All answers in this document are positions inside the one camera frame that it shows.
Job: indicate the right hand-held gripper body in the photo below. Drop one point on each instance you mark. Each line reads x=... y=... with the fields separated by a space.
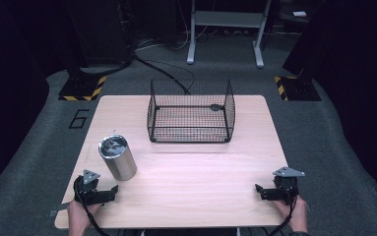
x=286 y=190

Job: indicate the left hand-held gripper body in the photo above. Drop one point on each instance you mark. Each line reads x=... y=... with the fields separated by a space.
x=86 y=191

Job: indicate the person's right hand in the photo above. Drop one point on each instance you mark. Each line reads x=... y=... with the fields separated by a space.
x=296 y=214

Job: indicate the person's left hand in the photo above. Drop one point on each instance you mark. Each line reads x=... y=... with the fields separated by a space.
x=79 y=218

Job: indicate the stainless steel cup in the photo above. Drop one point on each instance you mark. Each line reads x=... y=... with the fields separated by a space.
x=118 y=160

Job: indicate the grey flat tab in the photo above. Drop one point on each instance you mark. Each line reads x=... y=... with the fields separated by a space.
x=58 y=209

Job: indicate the black base with hazard stripes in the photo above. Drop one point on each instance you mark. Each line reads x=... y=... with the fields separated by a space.
x=297 y=88
x=82 y=88

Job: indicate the small white box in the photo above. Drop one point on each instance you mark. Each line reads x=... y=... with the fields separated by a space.
x=299 y=14

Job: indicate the white metal stand frame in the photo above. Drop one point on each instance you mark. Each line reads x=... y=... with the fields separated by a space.
x=225 y=19

